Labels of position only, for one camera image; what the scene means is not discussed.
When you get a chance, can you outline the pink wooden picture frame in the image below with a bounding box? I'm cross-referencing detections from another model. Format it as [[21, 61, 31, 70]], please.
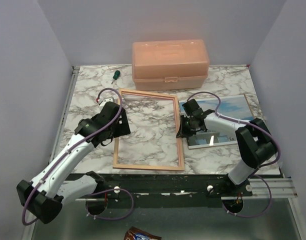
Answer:
[[112, 88, 185, 172]]

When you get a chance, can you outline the orange translucent plastic toolbox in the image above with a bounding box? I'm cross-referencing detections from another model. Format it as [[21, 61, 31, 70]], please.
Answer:
[[132, 39, 210, 91]]

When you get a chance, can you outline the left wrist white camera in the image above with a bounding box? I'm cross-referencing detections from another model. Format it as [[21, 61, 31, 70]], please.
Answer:
[[97, 97, 116, 107]]

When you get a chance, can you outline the building photo print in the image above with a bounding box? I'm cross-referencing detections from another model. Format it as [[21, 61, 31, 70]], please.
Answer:
[[186, 94, 259, 150]]

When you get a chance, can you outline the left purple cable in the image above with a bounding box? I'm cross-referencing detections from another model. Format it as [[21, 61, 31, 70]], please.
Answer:
[[21, 88, 135, 227]]

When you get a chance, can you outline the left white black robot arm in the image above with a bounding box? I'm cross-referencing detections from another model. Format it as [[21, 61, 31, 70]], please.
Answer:
[[16, 101, 131, 224]]

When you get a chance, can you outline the brown snack wrapper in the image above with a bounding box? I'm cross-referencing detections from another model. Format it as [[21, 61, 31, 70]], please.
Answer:
[[124, 226, 162, 240]]

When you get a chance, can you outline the green handled screwdriver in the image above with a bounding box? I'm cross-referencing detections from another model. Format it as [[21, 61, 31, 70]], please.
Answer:
[[111, 70, 121, 84]]

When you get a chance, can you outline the aluminium extrusion rail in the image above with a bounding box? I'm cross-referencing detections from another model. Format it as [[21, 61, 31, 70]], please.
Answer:
[[54, 65, 297, 198]]

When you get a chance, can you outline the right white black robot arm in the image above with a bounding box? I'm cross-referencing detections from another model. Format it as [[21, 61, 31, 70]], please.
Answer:
[[176, 99, 278, 196]]

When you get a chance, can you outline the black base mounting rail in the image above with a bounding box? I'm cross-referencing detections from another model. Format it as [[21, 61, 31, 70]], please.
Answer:
[[62, 172, 254, 210]]

